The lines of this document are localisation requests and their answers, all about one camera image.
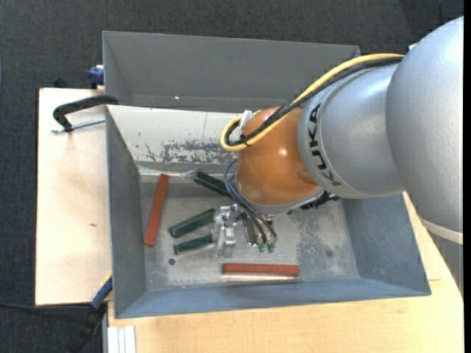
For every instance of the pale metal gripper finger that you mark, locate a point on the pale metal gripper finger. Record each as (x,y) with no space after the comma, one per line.
(226,243)
(225,217)

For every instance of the dark green flat block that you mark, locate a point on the dark green flat block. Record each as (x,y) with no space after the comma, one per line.
(210,182)
(191,223)
(192,244)

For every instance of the red-brown flat block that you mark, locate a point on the red-brown flat block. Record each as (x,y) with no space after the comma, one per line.
(157,210)
(261,269)

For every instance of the grey metal bin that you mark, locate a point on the grey metal bin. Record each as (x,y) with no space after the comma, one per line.
(379,241)

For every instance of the pale wood flat board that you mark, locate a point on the pale wood flat board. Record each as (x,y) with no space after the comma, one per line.
(71,197)

